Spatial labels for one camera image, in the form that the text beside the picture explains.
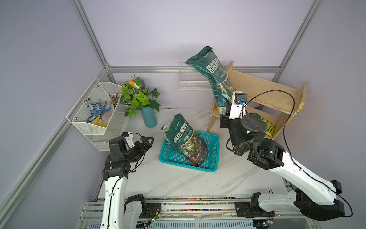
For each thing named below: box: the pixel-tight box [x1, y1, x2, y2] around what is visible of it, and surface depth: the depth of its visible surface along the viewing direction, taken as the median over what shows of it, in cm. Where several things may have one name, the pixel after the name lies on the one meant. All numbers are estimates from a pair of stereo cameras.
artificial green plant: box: [119, 73, 162, 119], surface depth 85 cm
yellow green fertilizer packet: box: [261, 117, 276, 137], surface depth 81 cm
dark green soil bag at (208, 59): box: [184, 45, 236, 115], surface depth 50 cm
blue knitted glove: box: [83, 99, 102, 124], surface depth 73 cm
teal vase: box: [141, 106, 158, 129], surface depth 109 cm
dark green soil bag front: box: [166, 113, 209, 167], surface depth 84 cm
